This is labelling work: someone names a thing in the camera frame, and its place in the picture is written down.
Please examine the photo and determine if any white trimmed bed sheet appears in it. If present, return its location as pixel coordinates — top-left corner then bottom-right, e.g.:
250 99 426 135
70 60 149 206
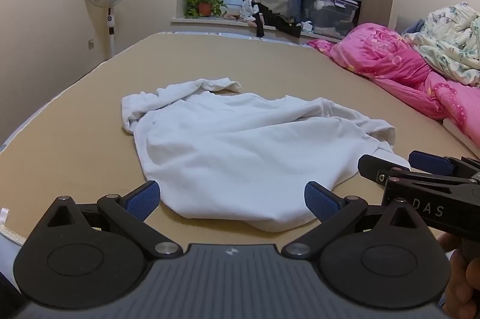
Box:
0 207 28 282

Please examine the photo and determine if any grey-blue cloth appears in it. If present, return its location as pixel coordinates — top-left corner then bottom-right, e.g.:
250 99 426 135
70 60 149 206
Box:
401 19 427 37

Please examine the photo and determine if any white shirt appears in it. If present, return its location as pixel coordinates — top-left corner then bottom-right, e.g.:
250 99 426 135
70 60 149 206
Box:
121 78 411 233

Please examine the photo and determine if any person's right hand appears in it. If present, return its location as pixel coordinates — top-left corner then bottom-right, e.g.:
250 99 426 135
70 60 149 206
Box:
438 234 480 319

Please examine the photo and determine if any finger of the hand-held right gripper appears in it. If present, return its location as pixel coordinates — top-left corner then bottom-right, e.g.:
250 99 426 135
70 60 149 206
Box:
408 150 480 174
357 154 480 188

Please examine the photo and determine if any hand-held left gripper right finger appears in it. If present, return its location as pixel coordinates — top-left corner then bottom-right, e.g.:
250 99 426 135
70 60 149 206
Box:
280 181 429 260

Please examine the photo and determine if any pink quilt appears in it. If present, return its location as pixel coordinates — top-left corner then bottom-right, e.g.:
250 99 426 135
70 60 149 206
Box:
307 23 480 140

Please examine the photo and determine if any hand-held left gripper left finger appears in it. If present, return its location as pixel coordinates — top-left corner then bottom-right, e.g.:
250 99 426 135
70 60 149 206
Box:
48 180 184 260

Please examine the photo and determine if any clear plastic storage box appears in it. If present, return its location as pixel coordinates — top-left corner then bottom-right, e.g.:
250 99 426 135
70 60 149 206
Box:
301 0 359 39

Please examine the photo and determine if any pile of dark clothes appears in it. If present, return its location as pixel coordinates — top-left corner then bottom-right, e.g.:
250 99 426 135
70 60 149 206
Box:
240 0 303 39

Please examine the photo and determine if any potted green plant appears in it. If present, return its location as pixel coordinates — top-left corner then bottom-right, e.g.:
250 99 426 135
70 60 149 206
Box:
183 0 228 19

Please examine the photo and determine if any white floral quilt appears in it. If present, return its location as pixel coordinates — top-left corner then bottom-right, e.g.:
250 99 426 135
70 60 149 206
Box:
403 1 480 86

